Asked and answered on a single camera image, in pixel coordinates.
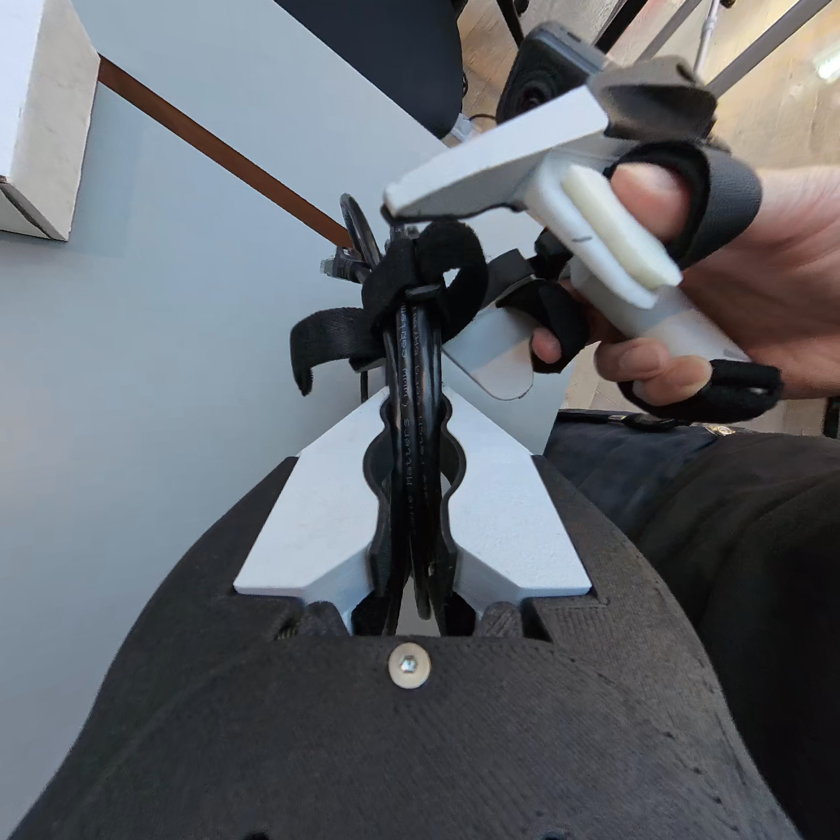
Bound grey desk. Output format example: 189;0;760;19
0;0;578;834

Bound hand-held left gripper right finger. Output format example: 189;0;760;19
436;386;593;636

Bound black ethernet cable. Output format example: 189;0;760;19
320;192;455;634

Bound black velcro strap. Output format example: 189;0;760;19
289;220;492;398

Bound black key fob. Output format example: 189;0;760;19
610;410;690;434

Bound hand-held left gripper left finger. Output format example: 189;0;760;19
233;387;395;636

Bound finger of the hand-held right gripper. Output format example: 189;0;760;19
443;289;538;403
382;87;611;222

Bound person's dark clothing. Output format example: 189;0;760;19
545;410;840;840

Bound white cardboard box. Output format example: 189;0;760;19
0;0;101;242

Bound person's right hand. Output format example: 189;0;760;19
530;161;840;401

